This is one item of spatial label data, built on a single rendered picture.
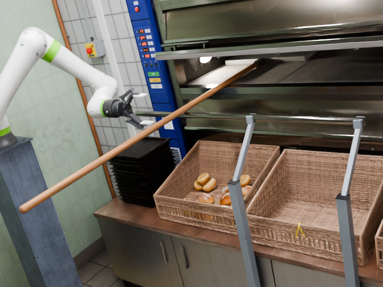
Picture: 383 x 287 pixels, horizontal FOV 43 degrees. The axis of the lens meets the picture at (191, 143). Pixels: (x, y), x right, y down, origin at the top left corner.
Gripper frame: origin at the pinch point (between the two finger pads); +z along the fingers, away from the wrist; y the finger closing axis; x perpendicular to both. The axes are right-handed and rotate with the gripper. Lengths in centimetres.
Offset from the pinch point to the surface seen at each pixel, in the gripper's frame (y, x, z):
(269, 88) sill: 9, -55, 34
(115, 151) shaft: 6.8, 31.4, 7.8
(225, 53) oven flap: -13.9, -40.0, 21.5
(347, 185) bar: 28, 1, 92
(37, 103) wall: 6, -19, -116
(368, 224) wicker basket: 52, -12, 94
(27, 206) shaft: 7, 77, 8
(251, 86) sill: 8, -55, 22
